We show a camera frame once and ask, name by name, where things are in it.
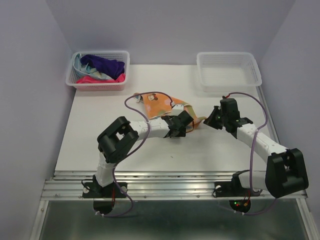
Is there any orange dotted towel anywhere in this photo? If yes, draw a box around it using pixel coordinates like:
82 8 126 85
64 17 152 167
135 92 206 133

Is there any light blue dotted towel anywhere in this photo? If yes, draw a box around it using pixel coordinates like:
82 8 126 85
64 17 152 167
72 53 112 81

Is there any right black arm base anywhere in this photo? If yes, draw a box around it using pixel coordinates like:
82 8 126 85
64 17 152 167
212 181 252 215

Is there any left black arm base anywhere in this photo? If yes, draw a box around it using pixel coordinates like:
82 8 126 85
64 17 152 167
81 181 126 217

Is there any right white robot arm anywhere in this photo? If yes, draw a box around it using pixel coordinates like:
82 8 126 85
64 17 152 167
204 98 309 199

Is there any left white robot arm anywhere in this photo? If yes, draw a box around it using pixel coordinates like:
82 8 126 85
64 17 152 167
81 110 194 197

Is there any right white plastic basket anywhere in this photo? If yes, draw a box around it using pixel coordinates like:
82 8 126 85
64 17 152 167
196 52 262 93

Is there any white plastic basket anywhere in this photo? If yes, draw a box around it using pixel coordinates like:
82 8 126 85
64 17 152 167
196 52 262 93
65 50 130 91

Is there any purple towel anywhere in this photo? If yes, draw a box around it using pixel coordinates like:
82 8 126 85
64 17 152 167
80 54 125 80

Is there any pink towel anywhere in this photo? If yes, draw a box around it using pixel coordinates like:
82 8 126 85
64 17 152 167
76 73 126 84

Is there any left white plastic basket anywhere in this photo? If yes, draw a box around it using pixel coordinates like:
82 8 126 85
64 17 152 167
65 50 130 91

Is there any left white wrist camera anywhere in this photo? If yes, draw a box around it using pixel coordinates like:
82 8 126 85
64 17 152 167
171 104 185 115

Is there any aluminium mounting rail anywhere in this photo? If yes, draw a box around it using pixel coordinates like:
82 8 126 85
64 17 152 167
41 170 309 201

